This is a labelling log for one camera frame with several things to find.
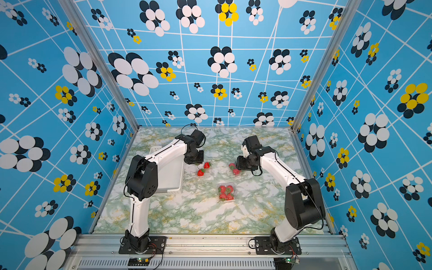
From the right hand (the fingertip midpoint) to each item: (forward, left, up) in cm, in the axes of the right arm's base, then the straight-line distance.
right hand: (242, 165), depth 89 cm
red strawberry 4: (0, +3, -6) cm, 7 cm away
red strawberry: (-10, +11, -7) cm, 16 cm away
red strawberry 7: (-1, +23, -7) cm, 24 cm away
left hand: (+5, +22, -4) cm, 23 cm away
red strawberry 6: (+4, +20, -7) cm, 21 cm away
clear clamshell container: (0, +7, -9) cm, 11 cm away
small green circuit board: (-42, +47, -12) cm, 64 cm away
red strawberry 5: (+3, +5, -6) cm, 9 cm away
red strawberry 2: (-10, +7, -7) cm, 14 cm away
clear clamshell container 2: (+2, +21, -9) cm, 23 cm away
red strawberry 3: (-15, +8, -7) cm, 19 cm away
